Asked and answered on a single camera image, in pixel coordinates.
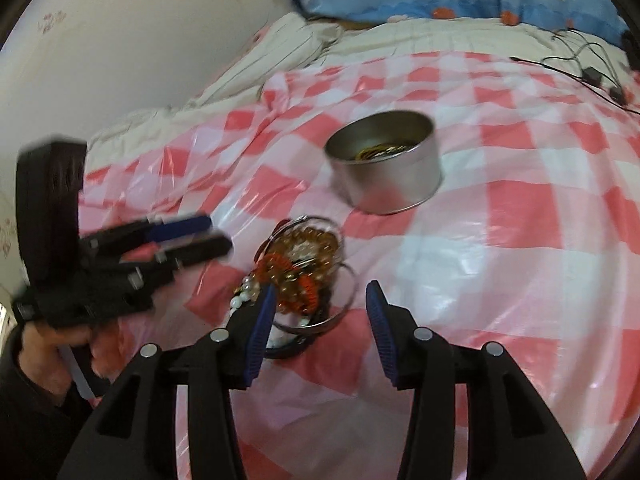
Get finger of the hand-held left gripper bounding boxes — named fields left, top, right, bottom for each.
left=119, top=237, right=235, bottom=291
left=82, top=214, right=213, bottom=261

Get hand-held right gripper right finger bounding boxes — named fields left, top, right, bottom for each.
left=365, top=280, right=588, bottom=480

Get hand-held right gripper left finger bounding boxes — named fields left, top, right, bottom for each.
left=57, top=284, right=278, bottom=480

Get black braided bracelet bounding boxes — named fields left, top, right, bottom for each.
left=259, top=287, right=335, bottom=361

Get white bead bracelet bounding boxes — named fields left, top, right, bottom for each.
left=229, top=275, right=312, bottom=350

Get silver bangle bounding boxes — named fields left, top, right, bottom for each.
left=257, top=215, right=348, bottom=272
left=277, top=264, right=361, bottom=334

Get orange bead bracelet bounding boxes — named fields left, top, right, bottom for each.
left=261, top=254, right=322, bottom=315

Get amber bead bracelet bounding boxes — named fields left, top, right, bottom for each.
left=269, top=225, right=347, bottom=306

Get round metal tin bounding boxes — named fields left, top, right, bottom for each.
left=324, top=110, right=444, bottom=216

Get person's left forearm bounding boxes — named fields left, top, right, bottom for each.
left=0, top=330, right=103, bottom=480

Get person's left hand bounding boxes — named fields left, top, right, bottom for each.
left=20, top=319, right=118, bottom=401

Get pink checkered plastic sheet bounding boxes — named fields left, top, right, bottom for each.
left=80, top=52, right=640, bottom=480

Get gold bangles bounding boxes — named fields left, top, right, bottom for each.
left=350, top=142, right=417, bottom=162

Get black cable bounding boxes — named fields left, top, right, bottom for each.
left=550, top=27, right=626, bottom=92
left=510, top=55, right=640, bottom=116

